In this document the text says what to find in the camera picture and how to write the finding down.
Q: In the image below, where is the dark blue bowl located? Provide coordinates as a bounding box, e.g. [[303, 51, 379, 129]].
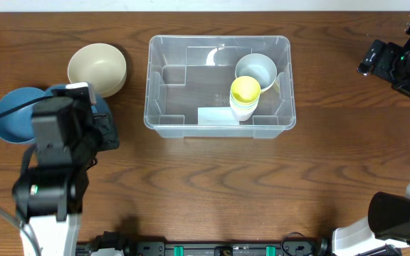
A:
[[44, 84, 112, 116], [0, 87, 45, 144]]

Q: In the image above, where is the cream bowl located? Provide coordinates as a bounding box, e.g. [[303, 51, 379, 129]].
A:
[[67, 43, 127, 97]]

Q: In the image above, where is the yellow small bowl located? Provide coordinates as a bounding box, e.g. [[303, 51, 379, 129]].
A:
[[261, 80, 280, 94]]

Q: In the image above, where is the grey-blue small bowl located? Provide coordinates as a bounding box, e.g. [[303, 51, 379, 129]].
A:
[[235, 53, 278, 89]]

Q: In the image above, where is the yellow cup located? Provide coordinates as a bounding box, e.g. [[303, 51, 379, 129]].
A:
[[230, 76, 261, 105], [231, 105, 258, 111]]

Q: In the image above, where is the light blue cup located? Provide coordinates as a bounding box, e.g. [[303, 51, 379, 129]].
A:
[[230, 101, 258, 106]]

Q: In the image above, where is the pink cup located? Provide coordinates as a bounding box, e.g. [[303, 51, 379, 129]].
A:
[[231, 109, 253, 122]]

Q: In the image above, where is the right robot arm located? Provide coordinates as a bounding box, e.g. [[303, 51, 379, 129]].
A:
[[314, 24, 410, 255]]

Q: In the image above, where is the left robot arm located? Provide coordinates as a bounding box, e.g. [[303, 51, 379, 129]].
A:
[[12, 87, 120, 255]]

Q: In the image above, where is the clear plastic storage container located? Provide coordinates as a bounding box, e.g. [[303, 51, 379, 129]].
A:
[[144, 35, 296, 139]]

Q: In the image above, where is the left black cable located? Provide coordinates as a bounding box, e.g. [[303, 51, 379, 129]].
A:
[[0, 95, 55, 256]]

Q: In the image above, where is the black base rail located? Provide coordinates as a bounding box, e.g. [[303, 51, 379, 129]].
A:
[[74, 232, 334, 256]]

